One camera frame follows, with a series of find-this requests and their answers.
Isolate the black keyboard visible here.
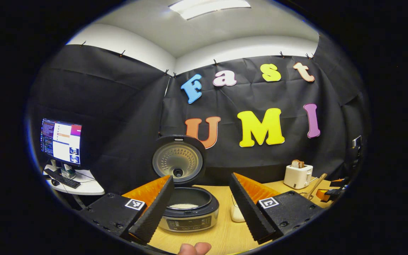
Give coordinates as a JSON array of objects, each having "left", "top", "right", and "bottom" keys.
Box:
[{"left": 44, "top": 168, "right": 81, "bottom": 189}]

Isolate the white rice container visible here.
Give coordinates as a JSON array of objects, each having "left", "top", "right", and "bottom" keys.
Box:
[{"left": 230, "top": 195, "right": 246, "bottom": 223}]

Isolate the white side table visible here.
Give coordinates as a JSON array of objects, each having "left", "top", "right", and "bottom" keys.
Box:
[{"left": 43, "top": 165, "right": 105, "bottom": 196}]

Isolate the ceiling light panel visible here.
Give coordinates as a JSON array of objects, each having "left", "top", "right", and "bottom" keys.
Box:
[{"left": 169, "top": 0, "right": 251, "bottom": 21}]

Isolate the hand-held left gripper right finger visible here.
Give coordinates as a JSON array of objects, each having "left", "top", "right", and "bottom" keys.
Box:
[{"left": 229, "top": 172, "right": 324, "bottom": 245}]

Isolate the computer monitor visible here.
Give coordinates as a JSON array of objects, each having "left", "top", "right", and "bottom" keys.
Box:
[{"left": 40, "top": 118, "right": 83, "bottom": 167}]

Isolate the wooden spoon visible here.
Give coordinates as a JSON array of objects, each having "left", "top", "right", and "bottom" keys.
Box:
[{"left": 306, "top": 173, "right": 328, "bottom": 199}]

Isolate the white toaster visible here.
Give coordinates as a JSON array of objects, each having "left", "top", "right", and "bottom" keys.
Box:
[{"left": 284, "top": 165, "right": 313, "bottom": 189}]

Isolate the black silver rice cooker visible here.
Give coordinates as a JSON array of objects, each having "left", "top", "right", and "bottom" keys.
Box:
[{"left": 152, "top": 135, "right": 220, "bottom": 233}]

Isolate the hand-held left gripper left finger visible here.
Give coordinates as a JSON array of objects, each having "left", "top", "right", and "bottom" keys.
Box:
[{"left": 80, "top": 175, "right": 175, "bottom": 245}]

